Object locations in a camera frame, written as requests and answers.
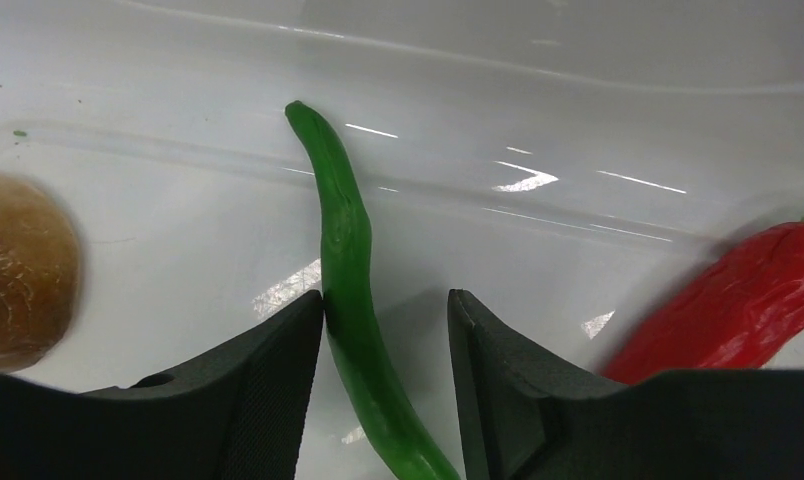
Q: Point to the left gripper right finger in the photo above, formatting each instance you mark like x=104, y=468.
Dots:
x=526, y=413

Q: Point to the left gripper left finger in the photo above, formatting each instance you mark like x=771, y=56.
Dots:
x=237, y=411

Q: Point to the green chili pepper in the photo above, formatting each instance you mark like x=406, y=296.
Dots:
x=373, y=386

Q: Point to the red chili pepper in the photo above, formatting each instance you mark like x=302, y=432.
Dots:
x=737, y=313

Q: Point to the white plastic bin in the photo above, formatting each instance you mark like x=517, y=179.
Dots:
x=570, y=163

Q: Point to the brown kiwi fruit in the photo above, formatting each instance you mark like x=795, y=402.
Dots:
x=40, y=269

